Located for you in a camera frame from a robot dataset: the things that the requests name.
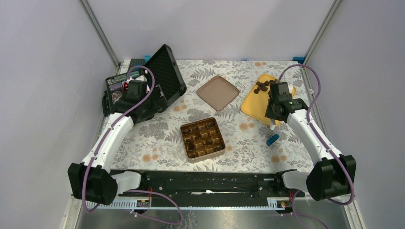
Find long metal tongs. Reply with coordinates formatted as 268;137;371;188
269;119;276;130

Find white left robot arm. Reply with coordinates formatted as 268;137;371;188
67;80;166;205

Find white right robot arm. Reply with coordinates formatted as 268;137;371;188
265;82;356;205

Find gold chocolate tin box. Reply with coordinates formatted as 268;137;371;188
180;117;226;163

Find yellow plastic tray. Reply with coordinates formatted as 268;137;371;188
240;74;278;125

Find black open hard case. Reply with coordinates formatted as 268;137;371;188
102;44;187;117

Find blue toy brick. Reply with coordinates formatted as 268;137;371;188
266;134;279;146

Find floral tablecloth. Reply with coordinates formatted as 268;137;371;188
112;60;313;173

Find brown square tin lid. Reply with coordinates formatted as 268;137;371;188
196;75;240;111

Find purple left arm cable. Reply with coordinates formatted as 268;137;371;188
81;65;184;226

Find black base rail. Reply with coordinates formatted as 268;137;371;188
121;170;296;208

